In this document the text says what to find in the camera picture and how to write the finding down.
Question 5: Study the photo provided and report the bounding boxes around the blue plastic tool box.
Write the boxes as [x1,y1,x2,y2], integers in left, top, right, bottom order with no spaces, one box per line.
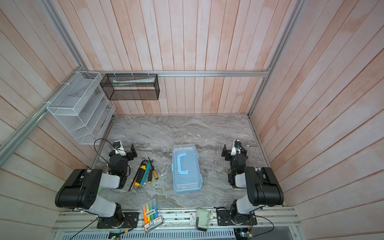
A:
[172,144,203,193]

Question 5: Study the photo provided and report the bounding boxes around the white wire mesh shelf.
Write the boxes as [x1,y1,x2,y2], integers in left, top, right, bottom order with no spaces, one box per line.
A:
[47,72,115,145]

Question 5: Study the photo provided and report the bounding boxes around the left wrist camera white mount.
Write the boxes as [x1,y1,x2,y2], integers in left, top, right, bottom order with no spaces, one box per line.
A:
[113,140,127,156]

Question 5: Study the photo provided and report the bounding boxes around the aluminium front rail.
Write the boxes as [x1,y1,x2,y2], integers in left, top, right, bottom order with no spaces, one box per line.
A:
[52,207,301,233]

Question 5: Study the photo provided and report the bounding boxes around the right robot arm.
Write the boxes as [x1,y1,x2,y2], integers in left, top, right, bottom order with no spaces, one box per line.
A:
[222,140,284,225]

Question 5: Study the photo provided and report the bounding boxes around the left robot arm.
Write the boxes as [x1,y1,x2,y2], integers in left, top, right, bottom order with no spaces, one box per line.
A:
[55,141,139,230]

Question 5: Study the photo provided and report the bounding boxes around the yellow black utility knife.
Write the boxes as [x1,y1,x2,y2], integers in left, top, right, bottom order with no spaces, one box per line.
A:
[134,161,148,187]

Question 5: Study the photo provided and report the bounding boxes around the highlighter marker pack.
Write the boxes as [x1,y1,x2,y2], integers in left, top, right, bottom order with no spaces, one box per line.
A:
[142,198,164,234]

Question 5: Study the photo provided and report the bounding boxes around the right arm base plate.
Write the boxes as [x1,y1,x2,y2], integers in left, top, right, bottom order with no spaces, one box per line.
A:
[216,208,257,226]

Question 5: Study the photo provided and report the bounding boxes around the orange pencil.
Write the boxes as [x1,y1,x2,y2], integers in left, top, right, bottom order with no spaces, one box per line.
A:
[129,170,139,191]

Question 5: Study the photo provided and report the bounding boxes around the white green electronic box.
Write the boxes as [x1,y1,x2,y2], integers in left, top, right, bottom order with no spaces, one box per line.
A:
[196,209,210,232]

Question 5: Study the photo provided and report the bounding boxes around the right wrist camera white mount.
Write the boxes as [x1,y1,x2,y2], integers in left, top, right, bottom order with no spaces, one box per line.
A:
[231,140,242,156]

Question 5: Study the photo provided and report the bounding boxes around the black short screwdriver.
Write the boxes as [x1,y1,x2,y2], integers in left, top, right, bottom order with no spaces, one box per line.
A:
[148,168,153,183]

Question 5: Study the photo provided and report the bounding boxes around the teal handled screwdriver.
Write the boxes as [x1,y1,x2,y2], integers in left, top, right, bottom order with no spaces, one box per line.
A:
[141,162,151,185]

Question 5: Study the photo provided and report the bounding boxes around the black wire mesh basket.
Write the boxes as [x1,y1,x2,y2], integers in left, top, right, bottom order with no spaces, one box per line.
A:
[101,73,160,101]

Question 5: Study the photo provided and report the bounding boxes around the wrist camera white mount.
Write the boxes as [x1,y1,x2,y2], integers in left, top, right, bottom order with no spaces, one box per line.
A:
[231,140,242,156]
[113,140,127,156]

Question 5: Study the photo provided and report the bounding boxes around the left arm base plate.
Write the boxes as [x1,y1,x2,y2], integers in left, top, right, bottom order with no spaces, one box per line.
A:
[97,212,140,229]

